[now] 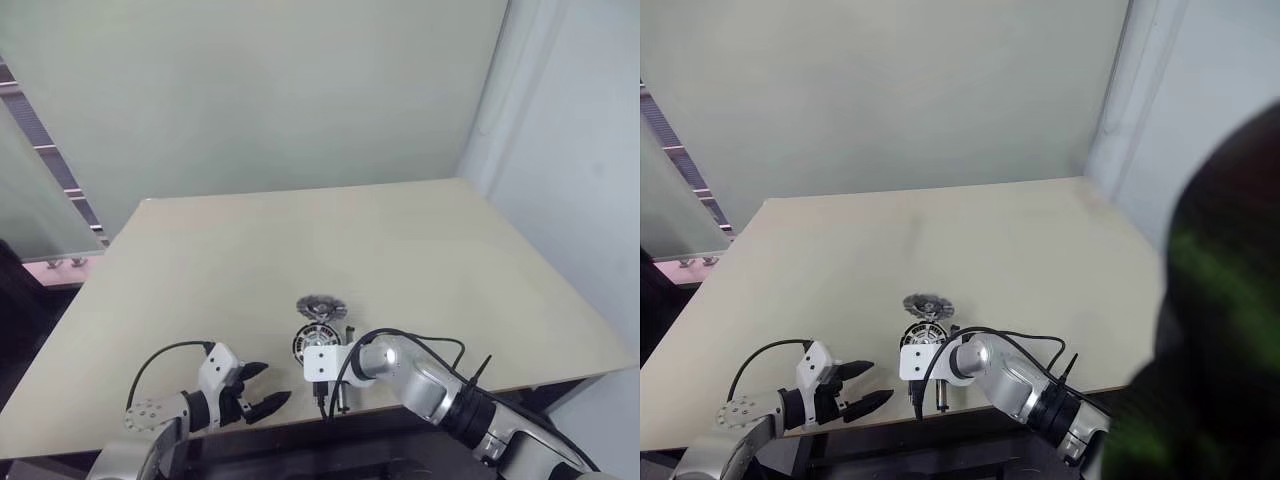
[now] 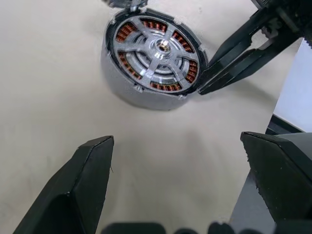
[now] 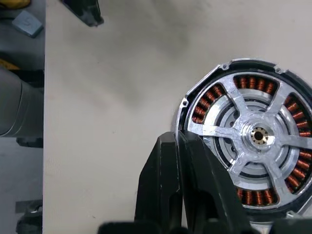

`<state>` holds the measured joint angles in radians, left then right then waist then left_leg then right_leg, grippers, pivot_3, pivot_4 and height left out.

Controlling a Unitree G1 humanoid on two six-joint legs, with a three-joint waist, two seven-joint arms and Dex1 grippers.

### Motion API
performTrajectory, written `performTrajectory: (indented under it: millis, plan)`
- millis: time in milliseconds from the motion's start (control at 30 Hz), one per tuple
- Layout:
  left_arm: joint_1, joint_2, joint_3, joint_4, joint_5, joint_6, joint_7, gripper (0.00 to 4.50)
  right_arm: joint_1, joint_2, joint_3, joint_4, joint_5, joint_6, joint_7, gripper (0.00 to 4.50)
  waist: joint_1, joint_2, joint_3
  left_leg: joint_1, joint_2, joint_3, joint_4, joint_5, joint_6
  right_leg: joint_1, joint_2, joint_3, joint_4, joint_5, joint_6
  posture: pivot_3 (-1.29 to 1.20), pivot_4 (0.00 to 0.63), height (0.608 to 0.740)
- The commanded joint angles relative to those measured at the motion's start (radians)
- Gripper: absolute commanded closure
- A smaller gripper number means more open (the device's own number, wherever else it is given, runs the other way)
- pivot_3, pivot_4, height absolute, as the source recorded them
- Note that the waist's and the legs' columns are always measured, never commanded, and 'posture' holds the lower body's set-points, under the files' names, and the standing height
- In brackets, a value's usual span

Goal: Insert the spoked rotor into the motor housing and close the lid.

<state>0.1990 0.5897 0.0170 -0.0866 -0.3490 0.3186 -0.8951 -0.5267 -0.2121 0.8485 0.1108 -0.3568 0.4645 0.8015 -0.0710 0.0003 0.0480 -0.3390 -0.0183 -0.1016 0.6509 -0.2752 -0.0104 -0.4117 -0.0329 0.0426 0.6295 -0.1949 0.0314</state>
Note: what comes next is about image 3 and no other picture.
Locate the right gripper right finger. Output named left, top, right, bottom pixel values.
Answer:
left=178, top=130, right=250, bottom=223

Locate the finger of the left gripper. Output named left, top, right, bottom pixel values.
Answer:
left=60, top=0, right=105, bottom=27

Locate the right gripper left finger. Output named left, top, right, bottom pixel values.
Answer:
left=135, top=131, right=183, bottom=223

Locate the yellow object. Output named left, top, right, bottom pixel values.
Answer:
left=0, top=0, right=32, bottom=6
left=0, top=58, right=20, bottom=71

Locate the grey wedge block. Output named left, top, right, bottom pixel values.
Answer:
left=11, top=10, right=44, bottom=39

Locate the silver spoked wheel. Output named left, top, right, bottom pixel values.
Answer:
left=187, top=73, right=312, bottom=212

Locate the black round base part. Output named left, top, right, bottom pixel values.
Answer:
left=15, top=211, right=44, bottom=234

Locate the copper wound stator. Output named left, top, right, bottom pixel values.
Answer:
left=170, top=58, right=312, bottom=234

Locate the silver robot body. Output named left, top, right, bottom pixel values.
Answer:
left=0, top=67, right=45, bottom=137

